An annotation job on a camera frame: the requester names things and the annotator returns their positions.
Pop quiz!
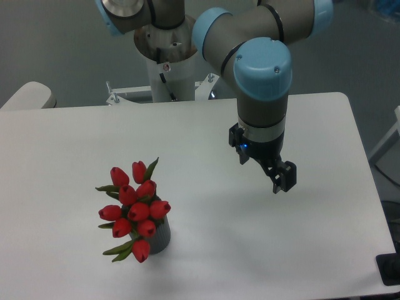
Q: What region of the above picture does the black clamp at table edge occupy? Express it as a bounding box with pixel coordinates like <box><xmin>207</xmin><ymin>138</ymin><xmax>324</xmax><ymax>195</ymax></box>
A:
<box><xmin>376</xmin><ymin>253</ymin><xmax>399</xmax><ymax>286</ymax></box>

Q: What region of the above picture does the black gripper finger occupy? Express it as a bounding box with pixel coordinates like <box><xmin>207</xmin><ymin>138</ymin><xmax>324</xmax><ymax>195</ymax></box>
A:
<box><xmin>259</xmin><ymin>159</ymin><xmax>297</xmax><ymax>194</ymax></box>
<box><xmin>228</xmin><ymin>123</ymin><xmax>249</xmax><ymax>164</ymax></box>

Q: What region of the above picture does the black robotic gripper body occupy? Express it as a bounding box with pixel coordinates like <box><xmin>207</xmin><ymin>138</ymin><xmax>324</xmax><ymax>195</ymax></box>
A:
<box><xmin>238</xmin><ymin>124</ymin><xmax>284</xmax><ymax>169</ymax></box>

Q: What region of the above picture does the dark grey ribbed vase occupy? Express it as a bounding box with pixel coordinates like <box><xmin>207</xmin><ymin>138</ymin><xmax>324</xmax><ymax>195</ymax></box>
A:
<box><xmin>122</xmin><ymin>197</ymin><xmax>171</xmax><ymax>263</ymax></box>

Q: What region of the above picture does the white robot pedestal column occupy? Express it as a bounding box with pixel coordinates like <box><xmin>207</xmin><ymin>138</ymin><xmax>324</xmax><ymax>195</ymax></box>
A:
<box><xmin>134</xmin><ymin>15</ymin><xmax>198</xmax><ymax>91</ymax></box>

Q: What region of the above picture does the white metal base frame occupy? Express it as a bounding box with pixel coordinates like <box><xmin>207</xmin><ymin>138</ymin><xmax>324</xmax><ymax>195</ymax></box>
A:
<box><xmin>106</xmin><ymin>72</ymin><xmax>220</xmax><ymax>106</ymax></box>

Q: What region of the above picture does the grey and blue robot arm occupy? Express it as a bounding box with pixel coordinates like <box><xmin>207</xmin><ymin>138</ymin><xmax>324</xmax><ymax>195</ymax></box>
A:
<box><xmin>96</xmin><ymin>0</ymin><xmax>333</xmax><ymax>193</ymax></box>

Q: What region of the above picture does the red tulip bouquet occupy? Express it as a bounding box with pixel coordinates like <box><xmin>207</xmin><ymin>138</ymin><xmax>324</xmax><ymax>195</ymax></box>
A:
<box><xmin>96</xmin><ymin>160</ymin><xmax>171</xmax><ymax>263</ymax></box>

